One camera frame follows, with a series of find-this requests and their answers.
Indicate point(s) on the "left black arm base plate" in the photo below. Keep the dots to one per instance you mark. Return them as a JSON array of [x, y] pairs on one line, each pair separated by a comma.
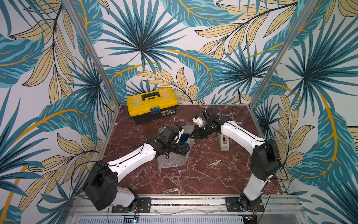
[[139, 205]]

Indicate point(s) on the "clear bubble wrap sheet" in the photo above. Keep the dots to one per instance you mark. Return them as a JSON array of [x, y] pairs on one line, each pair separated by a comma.
[[175, 160]]

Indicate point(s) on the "white tape dispenser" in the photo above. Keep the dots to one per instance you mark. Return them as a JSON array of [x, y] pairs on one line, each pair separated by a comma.
[[224, 143]]

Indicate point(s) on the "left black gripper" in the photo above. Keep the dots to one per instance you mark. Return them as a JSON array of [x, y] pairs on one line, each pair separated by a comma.
[[185, 150]]

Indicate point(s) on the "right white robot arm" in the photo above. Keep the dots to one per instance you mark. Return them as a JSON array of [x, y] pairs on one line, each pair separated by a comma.
[[265, 161]]

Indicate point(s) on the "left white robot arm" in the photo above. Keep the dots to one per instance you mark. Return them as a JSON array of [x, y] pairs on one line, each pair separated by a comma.
[[101, 185]]

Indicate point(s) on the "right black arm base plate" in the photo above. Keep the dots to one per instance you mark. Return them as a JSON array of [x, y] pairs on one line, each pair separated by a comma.
[[236, 204]]

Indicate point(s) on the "dark blue mug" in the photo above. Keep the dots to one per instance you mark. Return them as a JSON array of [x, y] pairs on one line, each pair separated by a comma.
[[184, 137]]

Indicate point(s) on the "yellow black toolbox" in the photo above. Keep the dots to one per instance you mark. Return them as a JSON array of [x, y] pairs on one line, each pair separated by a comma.
[[146, 107]]

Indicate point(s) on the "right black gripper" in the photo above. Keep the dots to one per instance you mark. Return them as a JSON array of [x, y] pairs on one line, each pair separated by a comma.
[[200, 131]]

